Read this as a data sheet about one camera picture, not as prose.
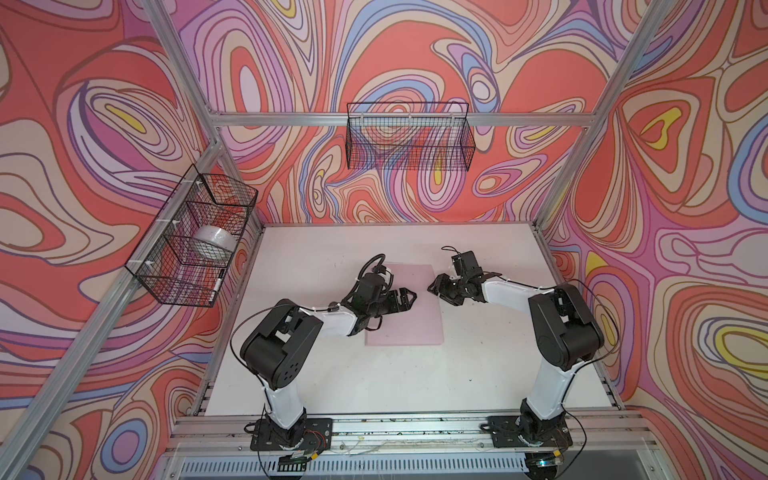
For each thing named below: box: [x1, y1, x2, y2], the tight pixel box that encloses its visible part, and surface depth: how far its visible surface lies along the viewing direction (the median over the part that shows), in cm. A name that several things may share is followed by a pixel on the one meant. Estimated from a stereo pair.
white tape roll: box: [194, 225, 238, 263], surface depth 75 cm
